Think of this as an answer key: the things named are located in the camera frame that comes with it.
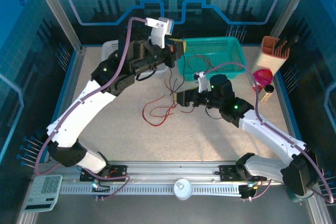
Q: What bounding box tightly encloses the thin black cable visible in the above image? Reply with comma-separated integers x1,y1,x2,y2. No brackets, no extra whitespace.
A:
173,54,186,94

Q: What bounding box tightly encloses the white plastic basket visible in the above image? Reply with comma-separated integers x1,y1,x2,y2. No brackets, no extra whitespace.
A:
101,39,170,78

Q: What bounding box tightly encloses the teal plastic basket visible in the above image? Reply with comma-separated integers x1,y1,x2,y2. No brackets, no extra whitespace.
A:
176,36,248,82

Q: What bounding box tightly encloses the pink lidded cup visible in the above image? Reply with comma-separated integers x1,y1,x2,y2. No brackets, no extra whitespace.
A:
253,68,274,92

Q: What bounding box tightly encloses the wooden stick with black cap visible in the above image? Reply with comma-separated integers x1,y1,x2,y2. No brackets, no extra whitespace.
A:
259,84,275,103

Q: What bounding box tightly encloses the beige knife holder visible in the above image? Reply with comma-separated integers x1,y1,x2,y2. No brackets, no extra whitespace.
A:
253,36,291,76

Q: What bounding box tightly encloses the small black electronics box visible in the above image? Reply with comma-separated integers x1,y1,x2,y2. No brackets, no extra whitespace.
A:
91,182,111,201
239,183,257,201

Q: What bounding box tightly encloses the pale grey calculator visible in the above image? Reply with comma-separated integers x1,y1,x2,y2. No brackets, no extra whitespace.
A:
20,174,64,213

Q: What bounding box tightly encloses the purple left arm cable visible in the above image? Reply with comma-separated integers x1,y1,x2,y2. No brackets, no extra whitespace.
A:
34,17,131,200

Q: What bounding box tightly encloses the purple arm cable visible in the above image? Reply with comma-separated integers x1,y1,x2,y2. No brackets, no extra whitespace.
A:
34,17,131,200
206,61,335,205

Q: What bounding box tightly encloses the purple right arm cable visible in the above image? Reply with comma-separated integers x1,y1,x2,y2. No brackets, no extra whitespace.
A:
206,61,335,205

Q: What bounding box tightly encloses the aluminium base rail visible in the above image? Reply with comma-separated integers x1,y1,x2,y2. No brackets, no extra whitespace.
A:
59,159,289,187

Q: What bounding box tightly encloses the black handled knife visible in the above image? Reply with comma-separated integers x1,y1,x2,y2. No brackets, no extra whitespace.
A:
282,35,300,51
272,39,289,59

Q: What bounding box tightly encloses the grey slotted cable duct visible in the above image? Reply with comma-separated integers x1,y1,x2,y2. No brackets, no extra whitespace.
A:
59,184,244,196

